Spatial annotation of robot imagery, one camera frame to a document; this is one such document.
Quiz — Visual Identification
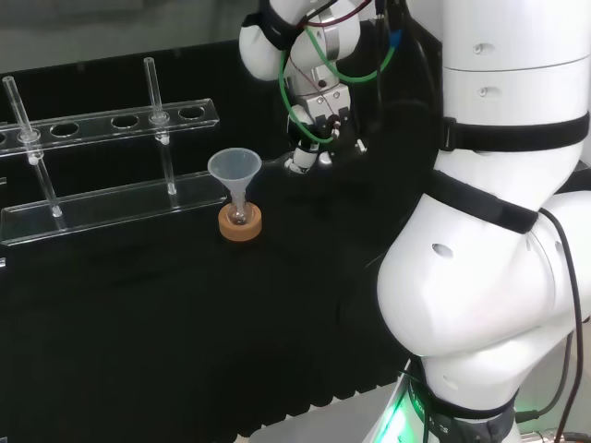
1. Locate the brown cork ring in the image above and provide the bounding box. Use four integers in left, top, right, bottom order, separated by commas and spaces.
217, 202, 264, 243

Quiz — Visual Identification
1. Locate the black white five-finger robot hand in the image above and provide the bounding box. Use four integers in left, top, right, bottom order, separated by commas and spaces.
283, 83, 370, 176

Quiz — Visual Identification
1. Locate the black bench cloth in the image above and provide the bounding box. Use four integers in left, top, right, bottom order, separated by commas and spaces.
0, 18, 447, 443

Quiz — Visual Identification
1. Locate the clear acrylic funnel stand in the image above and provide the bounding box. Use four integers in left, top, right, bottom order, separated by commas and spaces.
0, 56, 228, 248

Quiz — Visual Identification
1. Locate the black cable at arm base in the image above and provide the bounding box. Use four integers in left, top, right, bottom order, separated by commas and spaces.
513, 206, 584, 443

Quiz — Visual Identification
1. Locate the green cable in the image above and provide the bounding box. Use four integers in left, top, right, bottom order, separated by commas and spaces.
277, 23, 399, 146

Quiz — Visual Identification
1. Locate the grey metal base plate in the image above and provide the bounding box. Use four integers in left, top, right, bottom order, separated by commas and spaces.
247, 380, 404, 443

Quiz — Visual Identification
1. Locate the translucent plastic funnel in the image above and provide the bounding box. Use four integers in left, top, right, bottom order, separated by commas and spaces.
207, 148, 263, 214

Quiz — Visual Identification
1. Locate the small round-bottom glass flask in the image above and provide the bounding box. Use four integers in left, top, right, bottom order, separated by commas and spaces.
226, 193, 253, 228

